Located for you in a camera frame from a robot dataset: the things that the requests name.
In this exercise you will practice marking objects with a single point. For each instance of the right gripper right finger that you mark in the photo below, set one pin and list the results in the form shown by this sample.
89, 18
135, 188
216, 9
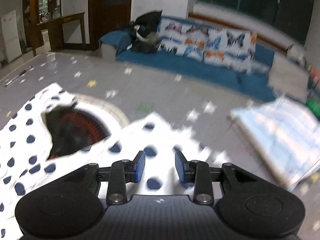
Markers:
198, 173

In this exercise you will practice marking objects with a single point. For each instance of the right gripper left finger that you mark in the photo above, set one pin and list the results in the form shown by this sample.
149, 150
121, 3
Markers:
123, 172

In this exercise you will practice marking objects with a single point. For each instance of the white polka dot garment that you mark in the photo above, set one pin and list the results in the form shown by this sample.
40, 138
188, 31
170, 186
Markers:
30, 158

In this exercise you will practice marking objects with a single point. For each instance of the round table heater insert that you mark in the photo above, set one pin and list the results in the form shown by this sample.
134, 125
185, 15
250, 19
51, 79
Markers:
85, 122

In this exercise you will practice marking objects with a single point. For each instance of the grey star tablecloth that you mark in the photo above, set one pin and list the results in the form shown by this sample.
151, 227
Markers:
249, 203

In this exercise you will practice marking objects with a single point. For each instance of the folded striped blanket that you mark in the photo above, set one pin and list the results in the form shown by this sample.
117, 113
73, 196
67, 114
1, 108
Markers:
285, 133

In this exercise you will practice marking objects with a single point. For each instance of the blue sofa bench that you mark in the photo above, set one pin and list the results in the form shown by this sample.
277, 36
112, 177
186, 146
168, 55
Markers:
255, 83

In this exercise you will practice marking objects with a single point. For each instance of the butterfly print cushion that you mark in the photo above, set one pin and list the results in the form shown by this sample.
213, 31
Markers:
221, 47

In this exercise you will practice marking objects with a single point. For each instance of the black bag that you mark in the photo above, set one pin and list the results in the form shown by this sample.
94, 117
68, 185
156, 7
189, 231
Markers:
143, 31

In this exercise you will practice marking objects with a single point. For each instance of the green bowl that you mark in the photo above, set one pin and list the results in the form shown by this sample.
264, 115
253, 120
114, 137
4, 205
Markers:
314, 106

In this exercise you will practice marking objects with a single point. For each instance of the black pen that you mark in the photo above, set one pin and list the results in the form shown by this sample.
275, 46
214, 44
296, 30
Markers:
19, 75

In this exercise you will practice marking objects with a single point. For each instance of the wooden side table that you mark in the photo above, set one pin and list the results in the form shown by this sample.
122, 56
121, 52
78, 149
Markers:
56, 34

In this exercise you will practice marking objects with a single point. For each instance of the dark wooden door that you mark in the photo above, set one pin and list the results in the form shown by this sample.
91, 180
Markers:
105, 16

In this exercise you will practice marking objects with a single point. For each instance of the white refrigerator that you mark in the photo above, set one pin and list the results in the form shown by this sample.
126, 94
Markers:
10, 43

